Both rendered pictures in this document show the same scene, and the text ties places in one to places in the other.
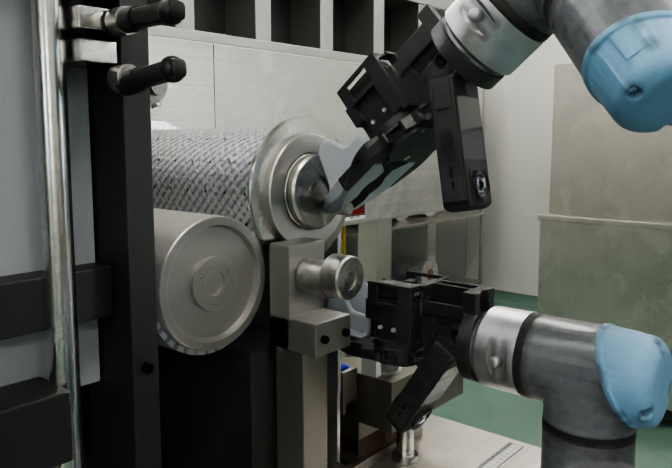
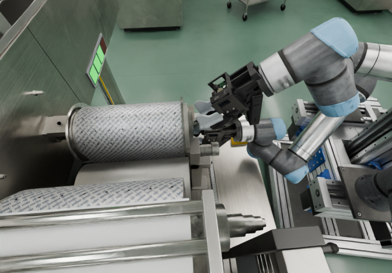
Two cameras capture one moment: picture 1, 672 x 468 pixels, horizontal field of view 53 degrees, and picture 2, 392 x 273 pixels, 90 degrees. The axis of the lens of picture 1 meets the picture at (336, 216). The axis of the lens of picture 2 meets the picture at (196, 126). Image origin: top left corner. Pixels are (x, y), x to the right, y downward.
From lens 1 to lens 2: 0.62 m
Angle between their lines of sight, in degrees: 60
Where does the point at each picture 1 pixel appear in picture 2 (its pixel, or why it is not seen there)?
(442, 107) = (256, 104)
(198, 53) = (26, 40)
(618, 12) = (345, 97)
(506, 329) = (250, 132)
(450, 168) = (255, 117)
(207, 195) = (154, 150)
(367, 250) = not seen: hidden behind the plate
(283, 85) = (60, 17)
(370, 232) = not seen: hidden behind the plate
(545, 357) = (262, 136)
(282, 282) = (196, 159)
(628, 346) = (281, 128)
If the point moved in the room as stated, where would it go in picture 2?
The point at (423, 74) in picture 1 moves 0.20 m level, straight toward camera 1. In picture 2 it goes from (247, 92) to (333, 160)
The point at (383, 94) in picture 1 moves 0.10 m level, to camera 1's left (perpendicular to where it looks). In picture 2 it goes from (235, 105) to (203, 133)
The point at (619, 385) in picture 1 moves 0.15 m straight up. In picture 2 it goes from (279, 137) to (299, 107)
